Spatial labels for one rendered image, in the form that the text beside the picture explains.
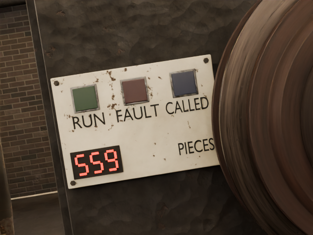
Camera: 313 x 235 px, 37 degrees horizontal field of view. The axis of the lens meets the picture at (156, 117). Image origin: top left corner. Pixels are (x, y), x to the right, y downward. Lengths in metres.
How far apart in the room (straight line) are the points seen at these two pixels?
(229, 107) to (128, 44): 0.23
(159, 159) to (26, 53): 6.21
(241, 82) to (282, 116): 0.07
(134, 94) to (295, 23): 0.27
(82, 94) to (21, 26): 6.24
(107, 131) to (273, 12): 0.31
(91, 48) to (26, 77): 6.13
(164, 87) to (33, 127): 6.17
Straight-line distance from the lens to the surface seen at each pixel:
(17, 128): 6.94
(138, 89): 0.75
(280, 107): 0.61
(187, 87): 0.75
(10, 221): 3.69
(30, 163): 6.95
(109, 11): 0.79
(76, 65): 0.78
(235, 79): 0.63
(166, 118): 0.75
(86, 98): 0.75
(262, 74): 0.63
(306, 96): 0.60
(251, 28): 0.64
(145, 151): 0.76
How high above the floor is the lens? 1.19
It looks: 3 degrees down
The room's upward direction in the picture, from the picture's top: 9 degrees counter-clockwise
